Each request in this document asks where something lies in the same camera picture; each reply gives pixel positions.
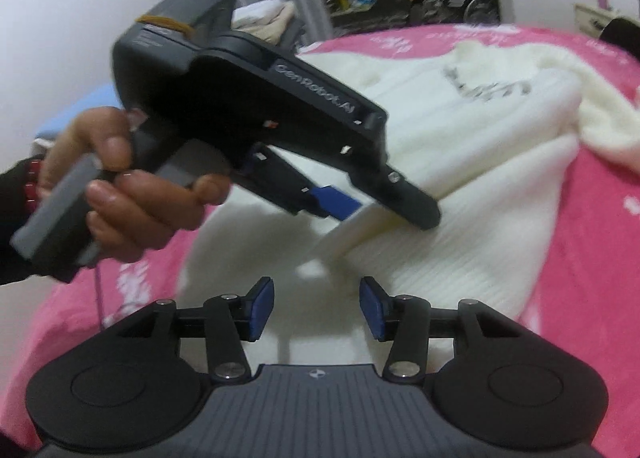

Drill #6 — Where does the red bead bracelet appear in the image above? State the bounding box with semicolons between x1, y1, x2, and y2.
27;160;46;211

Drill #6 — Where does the person's left hand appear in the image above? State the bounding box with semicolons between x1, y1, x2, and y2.
37;107;233;264

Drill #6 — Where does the blue cloth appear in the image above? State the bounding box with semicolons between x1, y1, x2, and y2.
34;83;118;141

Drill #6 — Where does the white knitted sweater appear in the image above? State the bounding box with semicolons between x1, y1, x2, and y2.
177;40;640;369

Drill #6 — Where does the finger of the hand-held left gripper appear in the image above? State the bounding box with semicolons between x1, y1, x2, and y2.
234;142;362;223
349;160;443;232

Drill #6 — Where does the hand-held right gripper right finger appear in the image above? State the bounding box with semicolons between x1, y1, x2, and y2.
359;275;527;383

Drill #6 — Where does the cream nightstand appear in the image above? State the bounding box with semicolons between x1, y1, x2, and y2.
575;3;621;39

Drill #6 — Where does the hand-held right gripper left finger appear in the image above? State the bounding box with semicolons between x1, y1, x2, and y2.
115;276;276;383

